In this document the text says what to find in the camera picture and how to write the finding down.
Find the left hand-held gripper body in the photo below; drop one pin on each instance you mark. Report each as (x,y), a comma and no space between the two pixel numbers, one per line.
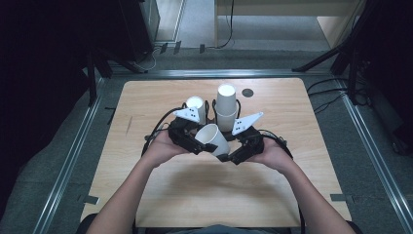
(183,133)

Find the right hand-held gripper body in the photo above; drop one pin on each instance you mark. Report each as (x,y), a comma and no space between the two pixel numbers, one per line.
(250,143)

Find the white paper cup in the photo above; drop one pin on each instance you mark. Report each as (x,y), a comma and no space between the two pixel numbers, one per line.
(212,138)

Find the small white cup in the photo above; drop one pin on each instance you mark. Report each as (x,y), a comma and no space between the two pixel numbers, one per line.
(196,105)

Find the stack of white cups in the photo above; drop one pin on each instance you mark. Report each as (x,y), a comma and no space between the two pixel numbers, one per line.
(226,104)

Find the person's left hand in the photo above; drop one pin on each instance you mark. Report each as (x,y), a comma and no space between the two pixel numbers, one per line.
(160,149)

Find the person's right hand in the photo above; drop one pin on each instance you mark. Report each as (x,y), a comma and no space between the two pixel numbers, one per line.
(276,156)

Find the black round table grommet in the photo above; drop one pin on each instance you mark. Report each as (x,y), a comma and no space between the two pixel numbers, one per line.
(247,92)

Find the grey tape strip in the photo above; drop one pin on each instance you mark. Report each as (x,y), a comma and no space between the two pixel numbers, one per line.
(91,200)
(341,197)

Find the black metal stand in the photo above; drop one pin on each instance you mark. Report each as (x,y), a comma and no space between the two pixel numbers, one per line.
(92,78)

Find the dark cabinet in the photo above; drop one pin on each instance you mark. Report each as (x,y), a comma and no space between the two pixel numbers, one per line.
(134,29)

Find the black tripod stand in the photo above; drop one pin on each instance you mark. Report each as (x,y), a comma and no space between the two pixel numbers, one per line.
(341,48)

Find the light wooden desk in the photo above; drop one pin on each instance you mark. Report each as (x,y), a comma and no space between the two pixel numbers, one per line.
(331,26)

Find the aluminium floor rail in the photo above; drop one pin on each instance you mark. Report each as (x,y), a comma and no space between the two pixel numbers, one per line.
(65,169)
(373,152)
(220,73)

